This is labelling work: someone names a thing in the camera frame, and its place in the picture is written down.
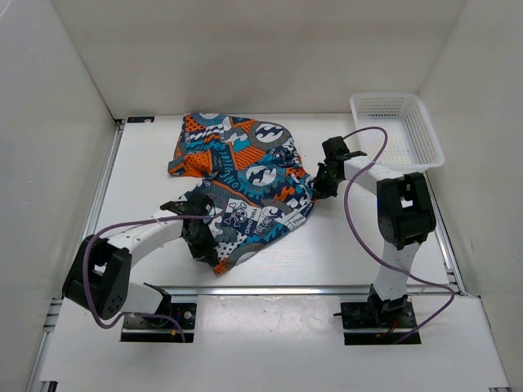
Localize black label tag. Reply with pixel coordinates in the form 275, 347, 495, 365
127, 116, 155, 123

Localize aluminium rail front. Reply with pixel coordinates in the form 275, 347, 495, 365
163, 285, 467, 297

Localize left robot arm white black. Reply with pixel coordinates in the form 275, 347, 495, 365
62, 192, 226, 329

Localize colourful patterned shorts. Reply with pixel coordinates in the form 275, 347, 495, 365
168, 113, 317, 274

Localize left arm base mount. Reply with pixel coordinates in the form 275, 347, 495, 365
120, 283, 197, 343

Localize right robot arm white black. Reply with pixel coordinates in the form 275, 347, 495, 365
313, 136, 436, 327

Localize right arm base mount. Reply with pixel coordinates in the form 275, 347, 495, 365
333, 288, 422, 346

